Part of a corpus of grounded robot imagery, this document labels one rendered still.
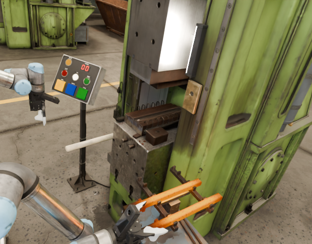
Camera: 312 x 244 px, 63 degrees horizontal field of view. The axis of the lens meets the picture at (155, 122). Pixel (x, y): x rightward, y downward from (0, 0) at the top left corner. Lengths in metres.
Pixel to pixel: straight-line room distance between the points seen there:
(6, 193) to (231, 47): 1.04
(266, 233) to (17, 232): 2.06
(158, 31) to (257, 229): 1.95
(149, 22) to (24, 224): 1.76
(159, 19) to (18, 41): 5.09
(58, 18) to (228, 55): 5.26
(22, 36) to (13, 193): 5.59
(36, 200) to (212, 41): 1.00
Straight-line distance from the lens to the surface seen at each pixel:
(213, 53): 1.32
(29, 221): 2.37
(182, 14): 1.41
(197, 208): 1.20
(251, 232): 2.60
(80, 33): 6.86
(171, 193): 1.23
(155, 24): 1.40
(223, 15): 1.29
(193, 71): 1.37
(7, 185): 0.79
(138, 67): 1.54
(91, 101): 1.88
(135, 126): 1.67
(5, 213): 0.75
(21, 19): 6.23
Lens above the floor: 1.82
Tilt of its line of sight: 30 degrees down
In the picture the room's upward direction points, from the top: 10 degrees clockwise
